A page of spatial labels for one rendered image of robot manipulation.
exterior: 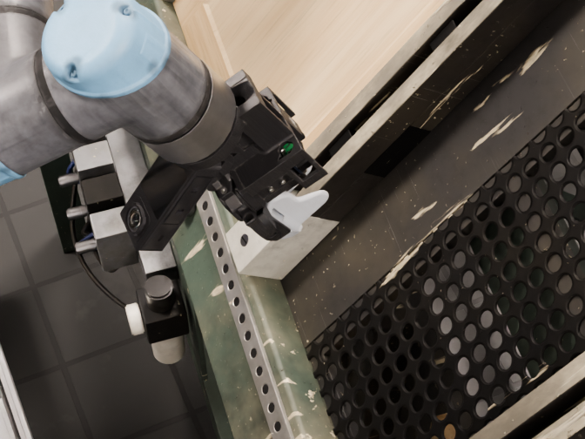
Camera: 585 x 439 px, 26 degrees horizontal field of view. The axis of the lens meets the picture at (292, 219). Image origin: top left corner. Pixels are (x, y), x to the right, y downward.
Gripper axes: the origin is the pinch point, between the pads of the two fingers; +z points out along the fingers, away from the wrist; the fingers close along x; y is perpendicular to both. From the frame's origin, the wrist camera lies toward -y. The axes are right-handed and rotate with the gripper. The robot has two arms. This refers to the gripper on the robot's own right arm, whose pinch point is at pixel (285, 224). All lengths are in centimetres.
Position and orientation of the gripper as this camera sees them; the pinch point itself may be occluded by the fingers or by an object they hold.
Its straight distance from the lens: 114.3
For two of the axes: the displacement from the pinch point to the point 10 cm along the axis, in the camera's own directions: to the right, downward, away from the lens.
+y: 8.1, -5.5, -1.9
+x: -4.0, -7.6, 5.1
